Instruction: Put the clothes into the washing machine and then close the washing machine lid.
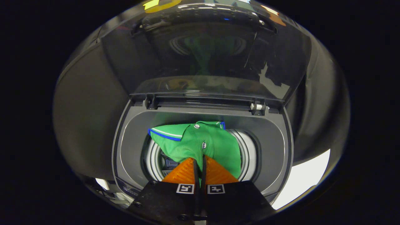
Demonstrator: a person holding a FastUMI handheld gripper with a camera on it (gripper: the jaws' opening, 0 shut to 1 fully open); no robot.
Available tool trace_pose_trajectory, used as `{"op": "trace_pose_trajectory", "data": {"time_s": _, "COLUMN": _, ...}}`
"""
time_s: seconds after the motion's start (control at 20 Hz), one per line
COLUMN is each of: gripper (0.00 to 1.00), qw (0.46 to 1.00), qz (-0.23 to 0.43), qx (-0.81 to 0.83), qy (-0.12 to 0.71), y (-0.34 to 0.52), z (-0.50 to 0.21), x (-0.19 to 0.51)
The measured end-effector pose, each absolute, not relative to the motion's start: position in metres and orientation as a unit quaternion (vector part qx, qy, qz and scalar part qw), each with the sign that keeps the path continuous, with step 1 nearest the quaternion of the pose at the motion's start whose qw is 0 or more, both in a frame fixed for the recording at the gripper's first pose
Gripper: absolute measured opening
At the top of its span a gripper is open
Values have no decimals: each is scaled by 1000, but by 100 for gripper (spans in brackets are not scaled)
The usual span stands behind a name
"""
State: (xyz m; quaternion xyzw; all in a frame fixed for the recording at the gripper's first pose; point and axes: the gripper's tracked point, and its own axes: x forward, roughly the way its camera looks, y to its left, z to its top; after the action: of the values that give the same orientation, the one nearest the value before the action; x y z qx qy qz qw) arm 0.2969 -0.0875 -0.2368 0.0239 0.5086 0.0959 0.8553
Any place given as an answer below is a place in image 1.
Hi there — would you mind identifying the green polo shirt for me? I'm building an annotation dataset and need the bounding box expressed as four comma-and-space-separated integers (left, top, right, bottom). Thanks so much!
148, 121, 242, 179

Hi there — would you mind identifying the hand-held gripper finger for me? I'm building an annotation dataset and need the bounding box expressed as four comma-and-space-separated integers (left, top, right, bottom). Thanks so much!
202, 155, 275, 223
128, 157, 202, 224

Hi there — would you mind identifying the grey washing machine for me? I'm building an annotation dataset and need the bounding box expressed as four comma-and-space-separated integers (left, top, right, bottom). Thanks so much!
112, 94, 294, 207

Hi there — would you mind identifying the dark glass washing machine lid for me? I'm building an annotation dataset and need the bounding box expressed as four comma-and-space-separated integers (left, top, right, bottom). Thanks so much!
100, 2, 313, 108

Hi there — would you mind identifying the black backdrop cloth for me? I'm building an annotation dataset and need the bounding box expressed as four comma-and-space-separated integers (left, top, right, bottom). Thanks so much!
75, 0, 350, 166

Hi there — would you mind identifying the white flat board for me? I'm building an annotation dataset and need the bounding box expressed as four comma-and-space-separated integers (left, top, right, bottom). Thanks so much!
271, 149, 331, 210

